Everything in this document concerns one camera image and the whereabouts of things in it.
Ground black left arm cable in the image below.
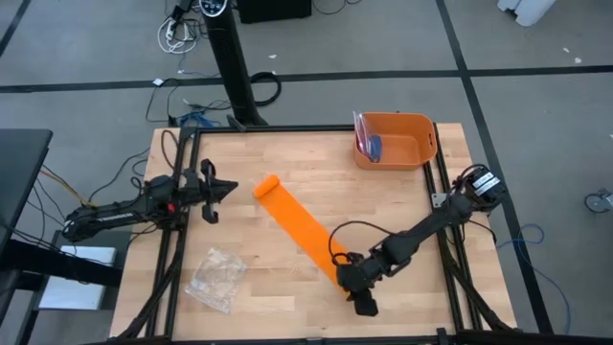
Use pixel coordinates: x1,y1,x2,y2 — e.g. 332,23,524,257
160,127,182,172

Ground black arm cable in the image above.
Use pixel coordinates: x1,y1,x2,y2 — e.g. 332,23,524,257
160,127,182,172
328,219,384,267

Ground yellow cable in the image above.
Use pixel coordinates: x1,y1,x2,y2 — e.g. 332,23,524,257
37,167,100,210

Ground blue tangled floor cable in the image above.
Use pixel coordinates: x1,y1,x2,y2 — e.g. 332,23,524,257
177,111,222,129

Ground long blue floor cable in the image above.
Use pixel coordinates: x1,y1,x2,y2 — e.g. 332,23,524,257
495,222,574,336

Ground grey caster wheel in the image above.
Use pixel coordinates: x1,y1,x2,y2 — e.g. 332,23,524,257
583,187,613,215

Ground orange elastic bandage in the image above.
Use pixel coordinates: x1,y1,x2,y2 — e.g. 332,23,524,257
252,173,352,293

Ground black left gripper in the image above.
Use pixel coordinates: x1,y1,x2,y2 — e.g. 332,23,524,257
181,159,239,225

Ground white shelf box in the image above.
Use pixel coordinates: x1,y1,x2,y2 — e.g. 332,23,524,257
36,244,118,311

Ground orange plastic bin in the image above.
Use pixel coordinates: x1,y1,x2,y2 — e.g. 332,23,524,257
352,111,439,173

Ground black aluminium table frame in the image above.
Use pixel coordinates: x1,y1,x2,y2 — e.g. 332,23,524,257
109,122,523,345

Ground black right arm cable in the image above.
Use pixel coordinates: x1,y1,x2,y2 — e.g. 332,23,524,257
328,219,384,267

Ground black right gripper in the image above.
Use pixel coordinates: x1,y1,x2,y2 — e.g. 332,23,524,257
336,252,384,318

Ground black coiled floor cable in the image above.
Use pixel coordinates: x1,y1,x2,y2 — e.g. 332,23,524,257
248,70,284,108

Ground white power strip cables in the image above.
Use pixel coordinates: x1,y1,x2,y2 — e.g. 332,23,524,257
156,15,200,56

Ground white moulded foam seat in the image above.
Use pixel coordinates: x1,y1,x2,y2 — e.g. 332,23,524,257
496,0,558,28

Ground black tower fan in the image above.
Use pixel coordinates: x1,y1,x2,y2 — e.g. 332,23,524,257
198,0,269,129

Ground black desk leg beam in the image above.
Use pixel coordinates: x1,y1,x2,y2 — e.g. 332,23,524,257
0,238,125,289

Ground clear plastic zip bag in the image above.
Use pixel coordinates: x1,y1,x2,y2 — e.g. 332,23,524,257
184,246,249,315

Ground black floor box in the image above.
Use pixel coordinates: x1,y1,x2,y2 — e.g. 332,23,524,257
237,0,313,25

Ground black desk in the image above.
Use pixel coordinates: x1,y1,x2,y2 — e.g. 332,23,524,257
0,127,54,255

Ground white item in basket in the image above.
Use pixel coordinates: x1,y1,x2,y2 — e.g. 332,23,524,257
352,110,384,164

